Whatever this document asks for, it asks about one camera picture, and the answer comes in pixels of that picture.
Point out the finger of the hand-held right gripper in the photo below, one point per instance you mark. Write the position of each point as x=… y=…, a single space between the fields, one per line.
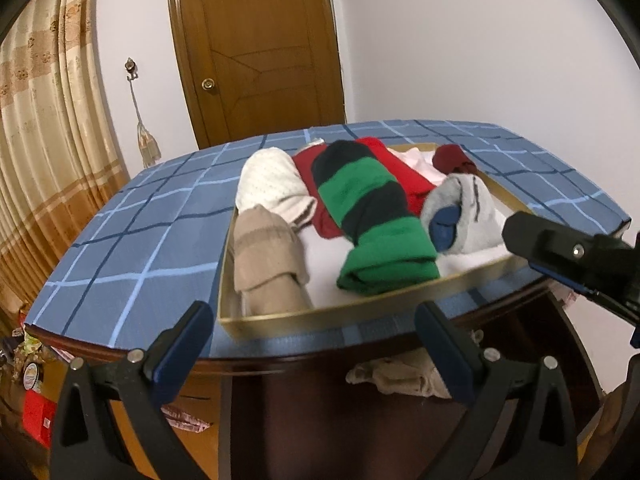
x=620 y=307
x=555 y=272

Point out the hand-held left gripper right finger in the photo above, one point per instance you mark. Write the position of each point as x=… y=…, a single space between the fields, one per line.
x=447 y=347

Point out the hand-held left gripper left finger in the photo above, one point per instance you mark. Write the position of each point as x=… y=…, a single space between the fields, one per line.
x=182 y=347

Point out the grey white underwear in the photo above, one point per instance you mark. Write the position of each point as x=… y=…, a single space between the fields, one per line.
x=480 y=220

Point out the shallow gold cardboard box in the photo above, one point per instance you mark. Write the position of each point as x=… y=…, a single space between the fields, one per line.
x=280 y=325

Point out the green black striped underwear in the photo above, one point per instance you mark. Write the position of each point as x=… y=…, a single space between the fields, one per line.
x=385 y=250

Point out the beige underwear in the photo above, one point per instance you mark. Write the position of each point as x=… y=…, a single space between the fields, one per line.
x=265 y=255

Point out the dark red underwear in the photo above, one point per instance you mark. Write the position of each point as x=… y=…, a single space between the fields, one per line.
x=450 y=157

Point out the cream knit underwear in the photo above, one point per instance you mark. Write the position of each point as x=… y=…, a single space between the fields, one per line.
x=270 y=180

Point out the pale pink underwear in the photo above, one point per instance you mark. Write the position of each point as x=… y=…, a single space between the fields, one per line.
x=420 y=165

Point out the beige crumpled cloth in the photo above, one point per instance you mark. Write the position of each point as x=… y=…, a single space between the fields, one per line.
x=395 y=375

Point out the dark wooden dresser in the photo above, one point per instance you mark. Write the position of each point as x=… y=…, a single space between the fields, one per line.
x=240 y=367

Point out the blue plaid tablecloth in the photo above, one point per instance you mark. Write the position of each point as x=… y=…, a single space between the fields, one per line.
x=150 y=240

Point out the round printed tin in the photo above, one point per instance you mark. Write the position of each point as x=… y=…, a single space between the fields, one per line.
x=31 y=376

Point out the red cardboard box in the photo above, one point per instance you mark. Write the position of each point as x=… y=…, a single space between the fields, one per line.
x=37 y=417

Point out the beige curtain tassel tieback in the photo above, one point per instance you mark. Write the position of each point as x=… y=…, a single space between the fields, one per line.
x=147 y=145

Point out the beige patterned curtain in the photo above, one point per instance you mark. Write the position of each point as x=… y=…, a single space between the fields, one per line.
x=45 y=135

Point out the brass door knob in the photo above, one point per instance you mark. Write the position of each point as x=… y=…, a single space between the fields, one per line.
x=207 y=84

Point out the brown wooden door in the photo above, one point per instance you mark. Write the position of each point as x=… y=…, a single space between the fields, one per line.
x=260 y=35

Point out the metal wall hook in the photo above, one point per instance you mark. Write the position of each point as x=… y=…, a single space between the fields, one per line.
x=131 y=67

